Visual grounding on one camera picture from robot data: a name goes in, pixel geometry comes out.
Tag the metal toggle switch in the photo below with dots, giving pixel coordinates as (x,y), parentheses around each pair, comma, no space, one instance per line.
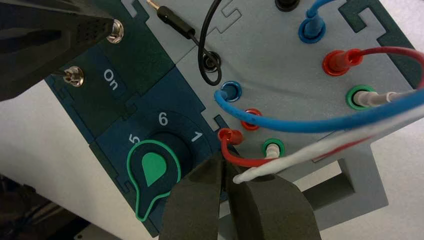
(74,76)
(116,31)

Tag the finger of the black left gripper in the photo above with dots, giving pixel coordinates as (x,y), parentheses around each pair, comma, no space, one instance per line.
(39,56)
(49,11)

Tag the dark green-rimmed rotary knob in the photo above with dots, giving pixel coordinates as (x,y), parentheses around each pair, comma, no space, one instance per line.
(154,169)

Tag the grey and blue control box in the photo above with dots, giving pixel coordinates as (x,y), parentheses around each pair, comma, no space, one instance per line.
(271,66)

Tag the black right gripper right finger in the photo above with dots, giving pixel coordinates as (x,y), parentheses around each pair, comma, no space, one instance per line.
(271,208)

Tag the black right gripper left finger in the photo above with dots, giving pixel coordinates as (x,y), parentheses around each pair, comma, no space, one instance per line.
(193,205)

